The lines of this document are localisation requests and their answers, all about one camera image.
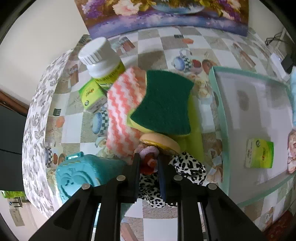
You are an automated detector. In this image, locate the green tissue pack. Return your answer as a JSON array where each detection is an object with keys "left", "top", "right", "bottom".
[{"left": 245, "top": 138, "right": 274, "bottom": 169}]

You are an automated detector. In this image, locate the small green box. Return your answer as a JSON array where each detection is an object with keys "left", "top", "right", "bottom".
[{"left": 79, "top": 78, "right": 107, "bottom": 113}]

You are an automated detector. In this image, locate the patterned tablecloth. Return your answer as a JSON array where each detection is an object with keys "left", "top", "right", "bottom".
[{"left": 22, "top": 26, "right": 295, "bottom": 240}]

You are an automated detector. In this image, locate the black power adapter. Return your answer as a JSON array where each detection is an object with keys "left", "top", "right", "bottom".
[{"left": 281, "top": 54, "right": 294, "bottom": 74}]

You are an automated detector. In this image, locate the leopard print scrunchie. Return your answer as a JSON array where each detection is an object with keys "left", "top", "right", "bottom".
[{"left": 138, "top": 152, "right": 206, "bottom": 208}]

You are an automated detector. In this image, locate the flower painting canvas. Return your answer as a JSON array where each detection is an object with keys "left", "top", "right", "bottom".
[{"left": 75, "top": 0, "right": 249, "bottom": 38}]

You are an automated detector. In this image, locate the lime green cloth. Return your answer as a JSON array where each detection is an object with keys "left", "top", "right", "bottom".
[{"left": 175, "top": 94, "right": 204, "bottom": 162}]

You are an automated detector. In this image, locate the teal rimmed white tray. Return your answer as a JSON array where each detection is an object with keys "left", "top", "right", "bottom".
[{"left": 209, "top": 66, "right": 293, "bottom": 206}]

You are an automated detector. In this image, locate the pink floral fabric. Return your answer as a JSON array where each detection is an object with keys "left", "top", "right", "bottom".
[{"left": 287, "top": 129, "right": 296, "bottom": 174}]

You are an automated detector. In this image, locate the teal embossed case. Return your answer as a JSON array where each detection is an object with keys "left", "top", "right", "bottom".
[{"left": 56, "top": 152, "right": 126, "bottom": 203}]

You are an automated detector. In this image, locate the dark cabinet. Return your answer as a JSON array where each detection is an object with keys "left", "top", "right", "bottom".
[{"left": 0, "top": 106, "right": 26, "bottom": 191}]

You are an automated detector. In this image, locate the light blue felt cloth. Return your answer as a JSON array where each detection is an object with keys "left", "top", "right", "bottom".
[{"left": 290, "top": 66, "right": 296, "bottom": 127}]

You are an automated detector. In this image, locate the pink white zigzag cloth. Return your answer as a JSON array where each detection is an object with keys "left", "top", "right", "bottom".
[{"left": 106, "top": 67, "right": 146, "bottom": 158}]

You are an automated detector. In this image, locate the black cable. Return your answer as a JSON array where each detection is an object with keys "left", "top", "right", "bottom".
[{"left": 264, "top": 31, "right": 287, "bottom": 46}]

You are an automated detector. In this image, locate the white pill bottle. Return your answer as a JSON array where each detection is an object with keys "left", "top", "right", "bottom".
[{"left": 78, "top": 37, "right": 125, "bottom": 91}]

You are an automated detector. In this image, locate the green yellow scrub sponge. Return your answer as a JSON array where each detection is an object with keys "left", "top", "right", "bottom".
[{"left": 127, "top": 70, "right": 194, "bottom": 136}]

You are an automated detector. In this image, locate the pink red plush toy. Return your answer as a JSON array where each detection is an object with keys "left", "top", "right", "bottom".
[{"left": 134, "top": 144, "right": 159, "bottom": 175}]

